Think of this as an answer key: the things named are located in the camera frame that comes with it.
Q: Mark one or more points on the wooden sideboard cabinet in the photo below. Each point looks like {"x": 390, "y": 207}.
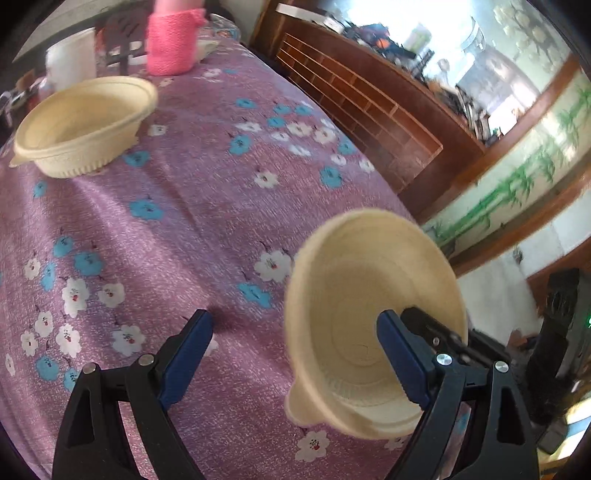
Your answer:
{"x": 417, "y": 143}

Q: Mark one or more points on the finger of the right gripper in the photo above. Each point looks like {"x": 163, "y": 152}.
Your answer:
{"x": 479, "y": 350}

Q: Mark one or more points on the black phone stand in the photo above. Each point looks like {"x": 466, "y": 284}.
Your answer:
{"x": 124, "y": 37}

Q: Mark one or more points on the white tissue pack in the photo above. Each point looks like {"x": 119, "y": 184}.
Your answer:
{"x": 204, "y": 48}

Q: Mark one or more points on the white plastic jar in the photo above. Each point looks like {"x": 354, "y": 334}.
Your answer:
{"x": 71, "y": 60}

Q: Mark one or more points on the purple floral tablecloth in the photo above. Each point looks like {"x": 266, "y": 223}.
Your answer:
{"x": 228, "y": 177}

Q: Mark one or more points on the large beige plastic bowl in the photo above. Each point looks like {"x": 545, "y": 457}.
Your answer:
{"x": 84, "y": 127}

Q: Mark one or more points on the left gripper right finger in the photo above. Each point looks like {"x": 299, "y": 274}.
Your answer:
{"x": 474, "y": 422}

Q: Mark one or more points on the small beige plastic bowl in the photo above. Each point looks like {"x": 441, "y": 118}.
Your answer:
{"x": 351, "y": 269}

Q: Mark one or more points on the pink sleeved thermos bottle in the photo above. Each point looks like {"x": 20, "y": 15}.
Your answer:
{"x": 171, "y": 36}

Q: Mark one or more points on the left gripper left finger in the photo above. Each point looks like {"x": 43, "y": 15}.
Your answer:
{"x": 92, "y": 441}

